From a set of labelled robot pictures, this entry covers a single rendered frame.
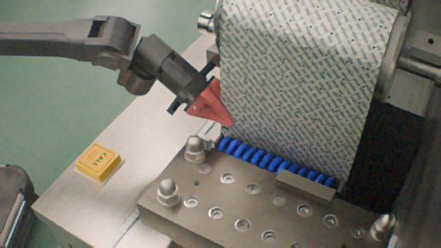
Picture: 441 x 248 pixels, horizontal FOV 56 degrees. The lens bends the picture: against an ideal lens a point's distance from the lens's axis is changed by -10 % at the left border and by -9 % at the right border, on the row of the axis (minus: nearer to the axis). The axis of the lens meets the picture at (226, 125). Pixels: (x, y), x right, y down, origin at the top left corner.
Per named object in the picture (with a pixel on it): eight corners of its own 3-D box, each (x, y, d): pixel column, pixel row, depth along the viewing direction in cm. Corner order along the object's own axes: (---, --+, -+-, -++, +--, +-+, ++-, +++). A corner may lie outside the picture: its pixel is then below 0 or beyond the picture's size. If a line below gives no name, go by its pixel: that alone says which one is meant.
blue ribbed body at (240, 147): (226, 144, 81) (226, 130, 78) (338, 189, 73) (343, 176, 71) (215, 157, 79) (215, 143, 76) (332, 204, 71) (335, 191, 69)
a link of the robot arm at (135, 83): (98, 52, 69) (111, 15, 73) (85, 89, 78) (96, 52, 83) (167, 76, 73) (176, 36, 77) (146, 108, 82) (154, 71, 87)
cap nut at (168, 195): (165, 184, 72) (163, 166, 68) (185, 194, 70) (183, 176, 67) (152, 201, 69) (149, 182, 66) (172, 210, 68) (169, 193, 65)
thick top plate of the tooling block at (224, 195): (191, 160, 83) (189, 137, 79) (398, 245, 69) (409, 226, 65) (141, 223, 73) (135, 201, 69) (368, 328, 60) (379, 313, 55)
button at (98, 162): (96, 148, 94) (95, 140, 93) (121, 161, 92) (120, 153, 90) (77, 170, 90) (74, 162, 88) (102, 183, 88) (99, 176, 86)
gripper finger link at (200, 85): (211, 149, 77) (169, 112, 76) (232, 122, 81) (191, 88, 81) (229, 132, 71) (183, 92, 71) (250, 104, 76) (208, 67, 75)
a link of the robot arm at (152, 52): (133, 40, 72) (154, 23, 75) (122, 63, 77) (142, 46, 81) (164, 67, 72) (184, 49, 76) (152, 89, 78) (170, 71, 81)
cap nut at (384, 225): (374, 219, 66) (381, 201, 63) (395, 226, 65) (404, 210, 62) (367, 237, 64) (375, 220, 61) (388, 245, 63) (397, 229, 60)
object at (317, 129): (221, 138, 81) (221, 52, 68) (344, 187, 73) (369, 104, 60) (220, 139, 81) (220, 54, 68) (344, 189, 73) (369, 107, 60)
